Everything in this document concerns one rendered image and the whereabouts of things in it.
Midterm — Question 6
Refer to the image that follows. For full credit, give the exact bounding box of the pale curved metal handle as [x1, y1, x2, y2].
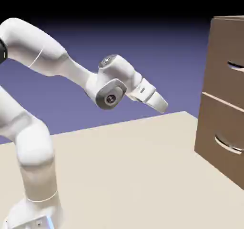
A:
[214, 135, 244, 155]

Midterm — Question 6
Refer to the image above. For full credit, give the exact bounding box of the brown drawer front pale handle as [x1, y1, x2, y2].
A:
[194, 93, 244, 189]

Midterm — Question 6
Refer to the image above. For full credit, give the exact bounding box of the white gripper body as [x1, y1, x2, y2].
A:
[146, 91, 169, 113]

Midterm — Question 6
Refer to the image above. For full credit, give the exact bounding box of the brown wooden cabinet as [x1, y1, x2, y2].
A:
[194, 15, 244, 190]

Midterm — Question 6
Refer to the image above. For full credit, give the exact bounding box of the dark curved metal handle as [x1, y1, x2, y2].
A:
[227, 60, 244, 69]

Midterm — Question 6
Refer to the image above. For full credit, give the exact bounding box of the brown drawer front dark handle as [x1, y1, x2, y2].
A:
[202, 19, 244, 110]

